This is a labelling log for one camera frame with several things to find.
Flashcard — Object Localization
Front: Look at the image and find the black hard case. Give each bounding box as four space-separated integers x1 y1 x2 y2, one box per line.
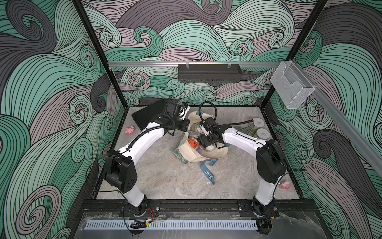
132 100 166 130

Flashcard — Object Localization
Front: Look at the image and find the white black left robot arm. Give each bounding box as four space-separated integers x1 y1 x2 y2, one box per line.
103 115 190 208

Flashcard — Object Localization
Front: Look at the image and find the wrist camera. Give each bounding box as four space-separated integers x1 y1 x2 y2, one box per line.
198 123 210 136
176 103 190 120

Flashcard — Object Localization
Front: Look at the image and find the red carrot label jar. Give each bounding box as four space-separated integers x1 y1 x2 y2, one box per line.
188 137 200 149

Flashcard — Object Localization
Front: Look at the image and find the beige canvas tote bag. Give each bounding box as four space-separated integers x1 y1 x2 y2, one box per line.
173 112 229 185

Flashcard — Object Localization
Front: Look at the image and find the pink red small toy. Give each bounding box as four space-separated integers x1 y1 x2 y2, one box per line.
280 180 291 190

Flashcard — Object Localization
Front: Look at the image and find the clear acrylic wall box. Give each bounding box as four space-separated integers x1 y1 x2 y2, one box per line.
271 60 315 109

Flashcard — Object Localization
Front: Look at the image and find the aluminium wall rail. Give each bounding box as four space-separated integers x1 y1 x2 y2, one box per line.
108 61 281 69

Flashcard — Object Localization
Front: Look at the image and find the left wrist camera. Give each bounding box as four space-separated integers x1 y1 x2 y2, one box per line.
176 103 190 120

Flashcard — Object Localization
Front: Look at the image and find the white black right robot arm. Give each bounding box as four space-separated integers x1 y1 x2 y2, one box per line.
199 124 287 207

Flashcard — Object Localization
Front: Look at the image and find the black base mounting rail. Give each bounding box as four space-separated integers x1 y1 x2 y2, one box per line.
80 199 318 218

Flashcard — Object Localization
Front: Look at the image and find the green label seed jar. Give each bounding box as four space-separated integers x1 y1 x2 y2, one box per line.
248 118 265 135

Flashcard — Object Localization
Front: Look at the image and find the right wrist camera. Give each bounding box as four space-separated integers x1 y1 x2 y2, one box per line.
198 123 210 136

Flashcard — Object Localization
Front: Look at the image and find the white slotted cable duct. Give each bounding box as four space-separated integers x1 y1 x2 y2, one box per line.
84 219 258 231

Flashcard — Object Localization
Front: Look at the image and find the black perforated wall shelf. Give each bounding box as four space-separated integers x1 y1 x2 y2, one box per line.
178 63 243 86

